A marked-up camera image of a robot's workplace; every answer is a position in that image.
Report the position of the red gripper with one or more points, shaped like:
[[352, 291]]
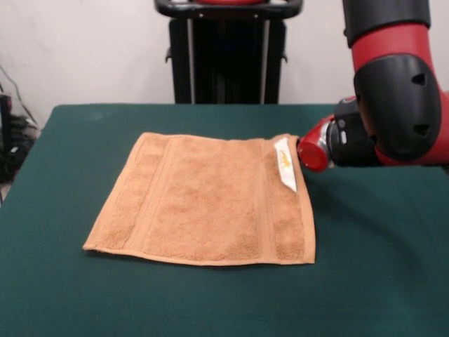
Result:
[[312, 152]]

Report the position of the tan terry towel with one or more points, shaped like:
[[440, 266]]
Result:
[[210, 203]]

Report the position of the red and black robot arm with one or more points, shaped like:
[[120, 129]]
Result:
[[393, 87]]

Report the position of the dark green table cloth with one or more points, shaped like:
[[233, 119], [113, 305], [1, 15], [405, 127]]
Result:
[[105, 298]]

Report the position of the black electronics box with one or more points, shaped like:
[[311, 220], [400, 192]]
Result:
[[5, 119]]

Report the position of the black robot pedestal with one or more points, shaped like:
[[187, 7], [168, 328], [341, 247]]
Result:
[[228, 52]]

